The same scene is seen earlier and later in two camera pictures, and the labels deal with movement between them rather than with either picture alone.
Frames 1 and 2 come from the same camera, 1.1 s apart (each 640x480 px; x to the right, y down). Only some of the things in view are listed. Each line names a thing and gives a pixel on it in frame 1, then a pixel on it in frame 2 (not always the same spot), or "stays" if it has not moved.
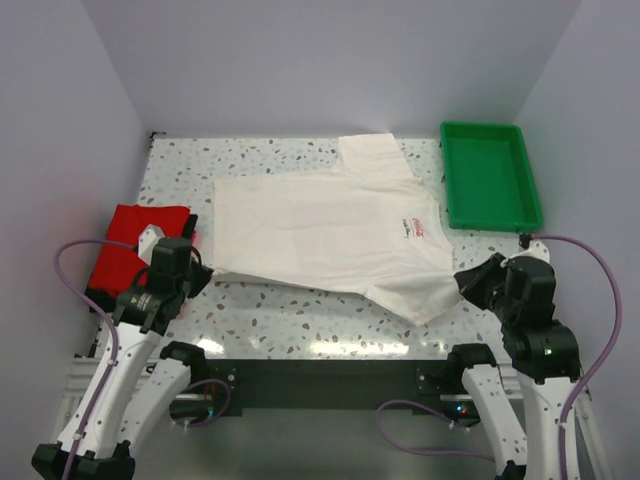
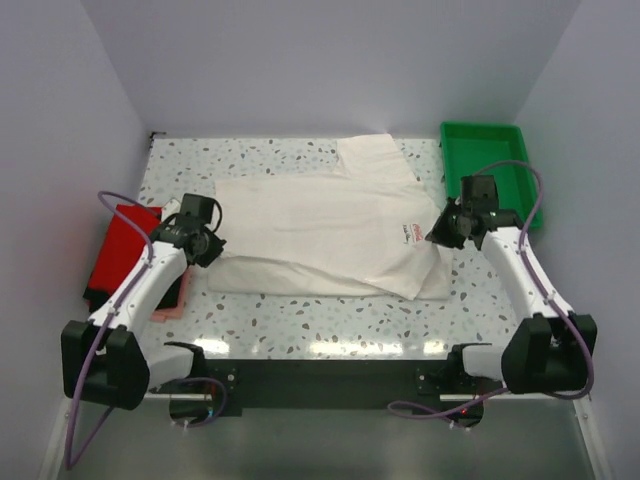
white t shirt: x=367 y=226 stays
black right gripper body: x=485 y=287 to x=448 y=228
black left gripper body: x=196 y=279 to x=213 y=248
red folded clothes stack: x=118 y=269 stays
